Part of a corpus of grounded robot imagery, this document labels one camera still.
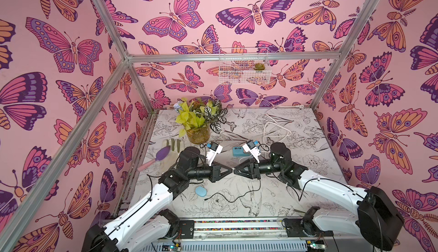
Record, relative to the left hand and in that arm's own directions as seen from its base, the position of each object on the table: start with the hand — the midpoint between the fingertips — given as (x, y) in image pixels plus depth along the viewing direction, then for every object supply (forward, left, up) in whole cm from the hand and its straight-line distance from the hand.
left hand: (232, 170), depth 69 cm
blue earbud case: (-1, +15, -20) cm, 25 cm away
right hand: (0, -2, 0) cm, 2 cm away
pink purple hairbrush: (+19, +39, -20) cm, 48 cm away
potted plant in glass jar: (+31, +17, -3) cm, 36 cm away
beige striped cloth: (+25, +31, -20) cm, 45 cm away
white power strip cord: (+41, -31, -19) cm, 54 cm away
